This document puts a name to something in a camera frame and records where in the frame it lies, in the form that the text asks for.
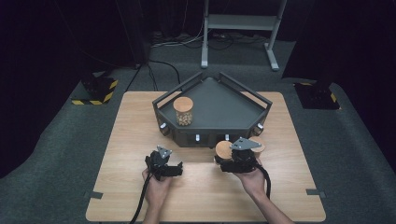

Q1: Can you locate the person's left hand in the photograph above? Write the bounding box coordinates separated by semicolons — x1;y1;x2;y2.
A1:
141;167;174;210

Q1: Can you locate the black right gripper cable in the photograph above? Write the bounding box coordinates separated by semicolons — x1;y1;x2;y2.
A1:
255;163;272;201

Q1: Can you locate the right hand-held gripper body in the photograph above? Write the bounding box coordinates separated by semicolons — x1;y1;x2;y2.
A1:
230;136;262;174

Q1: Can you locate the glass jar with wooden lid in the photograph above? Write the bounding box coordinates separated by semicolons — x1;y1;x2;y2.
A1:
248;135;267;159

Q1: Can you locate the glass jar with brown nuts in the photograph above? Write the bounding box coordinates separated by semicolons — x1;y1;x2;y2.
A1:
214;140;234;165

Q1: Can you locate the grey metal stand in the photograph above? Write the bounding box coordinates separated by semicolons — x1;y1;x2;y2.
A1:
200;0;289;72

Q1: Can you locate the dark grey corner shelf rack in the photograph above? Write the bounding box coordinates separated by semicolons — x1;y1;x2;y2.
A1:
151;71;274;149

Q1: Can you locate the glass jar with pale beans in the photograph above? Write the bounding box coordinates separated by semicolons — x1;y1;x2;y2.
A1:
172;96;194;127

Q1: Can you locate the black floor cable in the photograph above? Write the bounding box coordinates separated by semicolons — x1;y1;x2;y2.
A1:
145;59;182;92

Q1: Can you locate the black yellow striped stand base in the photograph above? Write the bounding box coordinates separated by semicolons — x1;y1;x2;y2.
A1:
71;70;120;106

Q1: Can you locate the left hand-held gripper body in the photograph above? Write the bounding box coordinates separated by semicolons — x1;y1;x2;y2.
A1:
145;145;174;182

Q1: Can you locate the person's right hand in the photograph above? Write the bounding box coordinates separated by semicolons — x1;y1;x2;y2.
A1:
233;158;267;196

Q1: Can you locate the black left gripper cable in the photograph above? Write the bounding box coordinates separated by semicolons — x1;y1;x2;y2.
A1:
129;173;154;224

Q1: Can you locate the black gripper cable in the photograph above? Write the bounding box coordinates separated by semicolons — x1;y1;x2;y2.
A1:
255;163;272;201
129;173;154;224

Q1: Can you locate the bundle of floor cables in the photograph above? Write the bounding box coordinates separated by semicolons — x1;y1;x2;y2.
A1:
150;29;269;51

